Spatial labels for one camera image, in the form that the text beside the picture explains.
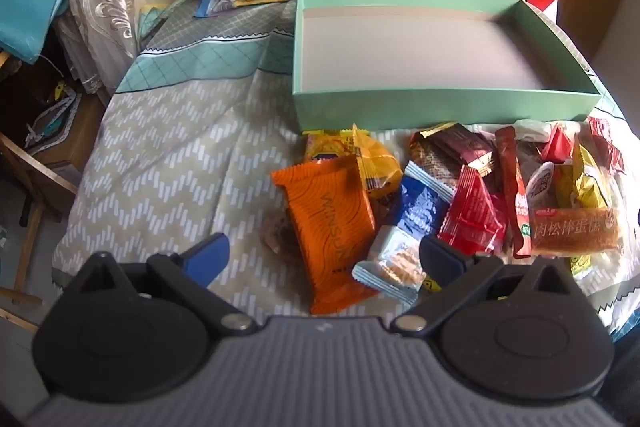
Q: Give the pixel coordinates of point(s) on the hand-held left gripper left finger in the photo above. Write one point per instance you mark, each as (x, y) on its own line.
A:
(207, 257)

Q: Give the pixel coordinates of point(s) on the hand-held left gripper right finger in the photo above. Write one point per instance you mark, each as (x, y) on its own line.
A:
(440, 262)

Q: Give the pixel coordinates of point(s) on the blue white wafer packet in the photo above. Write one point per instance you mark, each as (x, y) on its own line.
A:
(417, 207)

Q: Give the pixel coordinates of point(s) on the long red sausage stick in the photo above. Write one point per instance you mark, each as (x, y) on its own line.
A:
(515, 197)

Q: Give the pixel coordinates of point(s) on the brown patterned snack packet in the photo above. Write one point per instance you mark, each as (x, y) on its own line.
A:
(432, 162)

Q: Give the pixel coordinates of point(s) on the golden yellow snack packet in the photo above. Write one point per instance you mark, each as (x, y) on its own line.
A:
(377, 167)

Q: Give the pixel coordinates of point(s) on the orange snack packet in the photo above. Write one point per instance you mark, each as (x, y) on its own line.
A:
(325, 227)

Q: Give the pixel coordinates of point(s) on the maroon snack packet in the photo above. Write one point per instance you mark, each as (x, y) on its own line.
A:
(462, 139)

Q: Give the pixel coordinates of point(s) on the small white red packet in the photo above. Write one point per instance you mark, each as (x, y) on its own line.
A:
(542, 182)

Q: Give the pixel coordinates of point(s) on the clear floss cake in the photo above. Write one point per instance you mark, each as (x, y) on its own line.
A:
(575, 229)

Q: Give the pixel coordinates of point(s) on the long yellow snack packet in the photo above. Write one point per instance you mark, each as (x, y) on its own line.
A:
(580, 264)

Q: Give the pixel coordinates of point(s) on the white snack packet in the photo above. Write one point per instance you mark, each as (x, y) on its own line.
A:
(532, 129)

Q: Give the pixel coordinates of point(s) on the yellow cake packet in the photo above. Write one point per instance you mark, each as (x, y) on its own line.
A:
(587, 184)

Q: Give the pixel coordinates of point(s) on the red gold patterned packet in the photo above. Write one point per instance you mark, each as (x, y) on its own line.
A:
(605, 142)

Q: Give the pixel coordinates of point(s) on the green cardboard box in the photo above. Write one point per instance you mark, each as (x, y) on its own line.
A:
(400, 47)

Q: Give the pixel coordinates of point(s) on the patterned bed sheet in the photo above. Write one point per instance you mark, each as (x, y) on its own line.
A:
(175, 147)

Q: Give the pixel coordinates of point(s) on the wooden chair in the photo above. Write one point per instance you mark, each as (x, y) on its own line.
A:
(30, 177)

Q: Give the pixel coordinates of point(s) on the teal white patterned cloth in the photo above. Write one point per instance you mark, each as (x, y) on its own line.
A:
(52, 122)

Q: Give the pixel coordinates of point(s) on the pale yellow green cloth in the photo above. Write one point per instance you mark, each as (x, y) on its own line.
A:
(152, 19)

